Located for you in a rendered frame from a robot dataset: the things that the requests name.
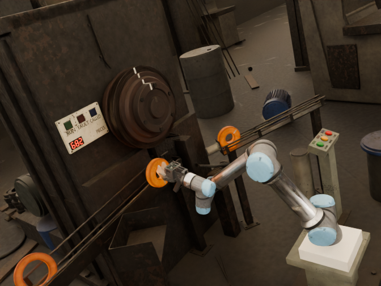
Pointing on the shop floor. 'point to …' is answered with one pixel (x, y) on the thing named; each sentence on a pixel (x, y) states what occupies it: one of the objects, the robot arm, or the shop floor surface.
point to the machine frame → (131, 49)
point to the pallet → (12, 205)
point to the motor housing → (225, 207)
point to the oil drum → (207, 81)
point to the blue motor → (276, 104)
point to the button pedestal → (329, 171)
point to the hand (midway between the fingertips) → (157, 169)
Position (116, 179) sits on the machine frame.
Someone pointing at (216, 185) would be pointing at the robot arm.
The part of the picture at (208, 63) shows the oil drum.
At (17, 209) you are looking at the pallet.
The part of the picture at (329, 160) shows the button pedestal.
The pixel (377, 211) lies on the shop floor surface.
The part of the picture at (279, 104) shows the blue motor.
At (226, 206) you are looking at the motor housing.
